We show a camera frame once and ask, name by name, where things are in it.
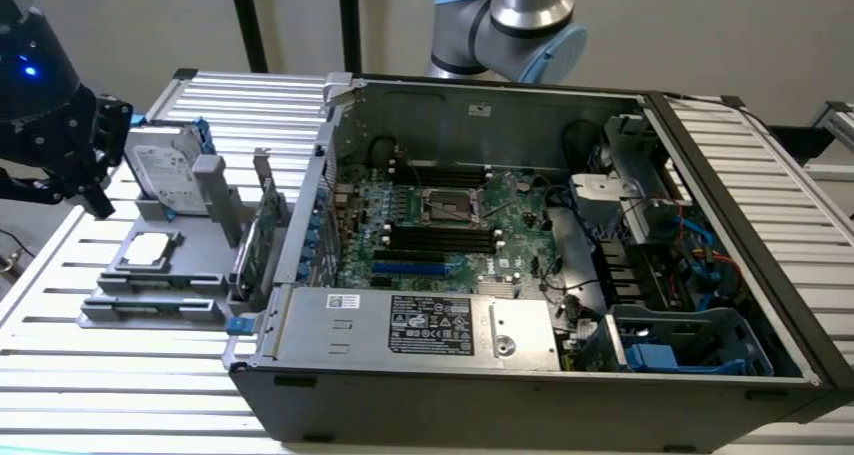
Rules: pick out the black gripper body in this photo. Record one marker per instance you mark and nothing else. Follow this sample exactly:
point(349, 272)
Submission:
point(40, 100)

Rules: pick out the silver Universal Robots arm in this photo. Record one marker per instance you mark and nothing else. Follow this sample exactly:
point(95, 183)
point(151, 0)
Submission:
point(517, 20)

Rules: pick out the black expansion slot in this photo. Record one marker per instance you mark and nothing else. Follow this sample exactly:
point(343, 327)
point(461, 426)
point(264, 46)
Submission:
point(407, 256)

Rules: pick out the blue expansion slot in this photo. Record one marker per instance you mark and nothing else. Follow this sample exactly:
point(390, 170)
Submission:
point(409, 268)

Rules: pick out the black RAM slot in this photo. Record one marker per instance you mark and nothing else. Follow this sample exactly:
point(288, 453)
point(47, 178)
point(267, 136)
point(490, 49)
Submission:
point(443, 184)
point(443, 241)
point(443, 234)
point(443, 248)
point(443, 168)
point(443, 228)
point(443, 173)
point(443, 179)

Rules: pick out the silver hard disk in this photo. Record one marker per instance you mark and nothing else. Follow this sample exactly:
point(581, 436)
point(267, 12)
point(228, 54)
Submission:
point(167, 167)

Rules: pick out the silver CPU chip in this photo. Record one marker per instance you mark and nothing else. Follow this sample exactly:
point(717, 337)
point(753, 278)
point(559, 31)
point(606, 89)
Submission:
point(151, 250)

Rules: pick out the grey parts rack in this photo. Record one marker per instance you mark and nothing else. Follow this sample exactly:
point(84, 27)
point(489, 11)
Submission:
point(207, 245)

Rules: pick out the blue disk caddy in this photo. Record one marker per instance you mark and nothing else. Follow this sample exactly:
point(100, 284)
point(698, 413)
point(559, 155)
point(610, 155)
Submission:
point(204, 135)

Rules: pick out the green graphics card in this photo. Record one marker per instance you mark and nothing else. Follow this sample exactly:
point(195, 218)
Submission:
point(262, 245)

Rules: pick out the blue case latch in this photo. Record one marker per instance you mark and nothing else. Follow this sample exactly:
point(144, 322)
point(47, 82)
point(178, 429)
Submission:
point(242, 324)

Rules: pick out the black pole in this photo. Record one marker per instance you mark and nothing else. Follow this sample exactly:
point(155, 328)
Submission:
point(349, 25)
point(250, 25)

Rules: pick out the silver power supply unit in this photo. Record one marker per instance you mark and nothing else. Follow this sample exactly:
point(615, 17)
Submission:
point(374, 325)

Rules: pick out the silver chipset heatsink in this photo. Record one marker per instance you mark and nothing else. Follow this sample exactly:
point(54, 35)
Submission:
point(497, 288)

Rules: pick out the green motherboard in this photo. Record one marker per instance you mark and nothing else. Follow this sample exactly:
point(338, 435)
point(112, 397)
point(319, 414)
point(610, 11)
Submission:
point(521, 235)

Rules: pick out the black open PC case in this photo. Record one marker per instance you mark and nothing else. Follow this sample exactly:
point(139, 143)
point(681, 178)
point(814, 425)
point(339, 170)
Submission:
point(467, 410)

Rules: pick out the metal disk bay cage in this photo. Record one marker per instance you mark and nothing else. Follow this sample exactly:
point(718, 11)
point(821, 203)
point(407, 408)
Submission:
point(634, 175)

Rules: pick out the blue plastic disk bay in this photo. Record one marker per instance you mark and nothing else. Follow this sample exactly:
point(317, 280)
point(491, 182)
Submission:
point(707, 335)

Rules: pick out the grey corner bracket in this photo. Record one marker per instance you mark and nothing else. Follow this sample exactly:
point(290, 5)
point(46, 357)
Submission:
point(337, 87)

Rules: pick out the CPU socket with metal frame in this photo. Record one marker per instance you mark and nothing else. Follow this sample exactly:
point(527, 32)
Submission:
point(446, 206)

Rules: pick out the grey air duct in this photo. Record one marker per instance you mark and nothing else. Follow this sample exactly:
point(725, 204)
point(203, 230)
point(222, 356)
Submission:
point(570, 255)

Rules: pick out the aluminium frame profile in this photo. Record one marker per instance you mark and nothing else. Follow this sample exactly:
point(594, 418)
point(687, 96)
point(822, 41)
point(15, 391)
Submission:
point(830, 125)

